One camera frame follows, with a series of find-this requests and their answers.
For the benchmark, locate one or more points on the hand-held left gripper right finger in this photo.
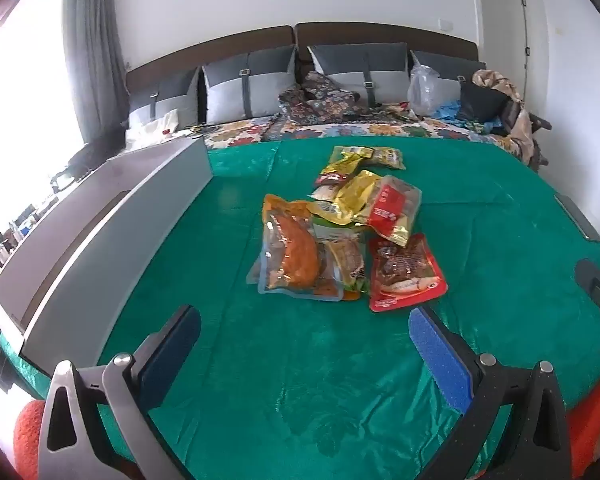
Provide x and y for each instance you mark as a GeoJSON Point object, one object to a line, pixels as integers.
{"type": "Point", "coordinates": [437, 355]}

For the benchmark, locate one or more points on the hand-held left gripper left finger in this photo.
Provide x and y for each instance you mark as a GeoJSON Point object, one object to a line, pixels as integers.
{"type": "Point", "coordinates": [172, 355]}

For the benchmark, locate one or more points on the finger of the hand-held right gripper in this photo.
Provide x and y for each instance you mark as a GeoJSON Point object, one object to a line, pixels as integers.
{"type": "Point", "coordinates": [597, 285]}

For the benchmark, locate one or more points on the red fish snack packet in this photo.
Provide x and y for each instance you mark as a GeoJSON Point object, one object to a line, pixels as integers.
{"type": "Point", "coordinates": [405, 270]}

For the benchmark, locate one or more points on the green snack packet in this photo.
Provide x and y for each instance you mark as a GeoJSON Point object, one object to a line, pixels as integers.
{"type": "Point", "coordinates": [357, 286]}

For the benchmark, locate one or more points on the clear packet of brown snack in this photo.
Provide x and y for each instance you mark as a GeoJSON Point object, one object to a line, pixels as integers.
{"type": "Point", "coordinates": [347, 257]}

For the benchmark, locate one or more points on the red gold packet brown balls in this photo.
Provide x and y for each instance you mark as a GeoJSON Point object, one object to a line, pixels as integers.
{"type": "Point", "coordinates": [392, 207]}

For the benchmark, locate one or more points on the orange clear snack packet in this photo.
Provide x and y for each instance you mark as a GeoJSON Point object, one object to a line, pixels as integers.
{"type": "Point", "coordinates": [295, 255]}

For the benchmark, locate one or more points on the plain yellow snack packet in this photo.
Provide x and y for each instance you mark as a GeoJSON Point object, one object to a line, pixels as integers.
{"type": "Point", "coordinates": [352, 195]}

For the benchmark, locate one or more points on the beige snack bar packet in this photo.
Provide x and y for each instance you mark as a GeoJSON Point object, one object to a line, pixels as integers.
{"type": "Point", "coordinates": [325, 193]}

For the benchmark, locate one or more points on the beige packet with yellow edges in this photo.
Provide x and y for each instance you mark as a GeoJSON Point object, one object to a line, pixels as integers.
{"type": "Point", "coordinates": [387, 156]}

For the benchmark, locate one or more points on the yellow packet with red end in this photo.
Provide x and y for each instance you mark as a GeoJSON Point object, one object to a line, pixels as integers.
{"type": "Point", "coordinates": [337, 167]}

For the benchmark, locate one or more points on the green satin cloth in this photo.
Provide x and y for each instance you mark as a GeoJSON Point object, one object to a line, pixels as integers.
{"type": "Point", "coordinates": [280, 360]}

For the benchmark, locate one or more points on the grey storage box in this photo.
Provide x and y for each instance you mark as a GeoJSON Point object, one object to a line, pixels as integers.
{"type": "Point", "coordinates": [105, 220]}

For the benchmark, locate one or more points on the dark chair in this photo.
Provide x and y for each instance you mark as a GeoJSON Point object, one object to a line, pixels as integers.
{"type": "Point", "coordinates": [527, 125]}

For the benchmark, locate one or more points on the black bag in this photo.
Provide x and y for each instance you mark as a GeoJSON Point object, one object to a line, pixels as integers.
{"type": "Point", "coordinates": [480, 102]}

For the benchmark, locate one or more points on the white cloth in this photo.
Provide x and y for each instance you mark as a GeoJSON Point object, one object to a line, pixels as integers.
{"type": "Point", "coordinates": [152, 127]}

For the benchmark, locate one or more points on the blue cloth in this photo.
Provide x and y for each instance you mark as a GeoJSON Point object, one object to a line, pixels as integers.
{"type": "Point", "coordinates": [447, 110]}

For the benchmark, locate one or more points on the floral bed sheet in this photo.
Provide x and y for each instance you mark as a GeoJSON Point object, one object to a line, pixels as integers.
{"type": "Point", "coordinates": [240, 132]}

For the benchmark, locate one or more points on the clear plastic bag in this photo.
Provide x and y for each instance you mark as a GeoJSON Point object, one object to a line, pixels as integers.
{"type": "Point", "coordinates": [422, 90]}

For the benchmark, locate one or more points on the dark floral folded quilt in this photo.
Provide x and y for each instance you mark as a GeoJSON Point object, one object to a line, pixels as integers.
{"type": "Point", "coordinates": [320, 97]}

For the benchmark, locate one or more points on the brown bed headboard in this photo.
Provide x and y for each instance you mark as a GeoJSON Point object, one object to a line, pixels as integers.
{"type": "Point", "coordinates": [220, 45]}

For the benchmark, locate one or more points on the grey curtain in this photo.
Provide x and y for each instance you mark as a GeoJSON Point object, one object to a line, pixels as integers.
{"type": "Point", "coordinates": [90, 50]}

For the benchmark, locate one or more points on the white wall switch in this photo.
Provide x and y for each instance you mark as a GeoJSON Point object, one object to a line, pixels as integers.
{"type": "Point", "coordinates": [446, 23]}

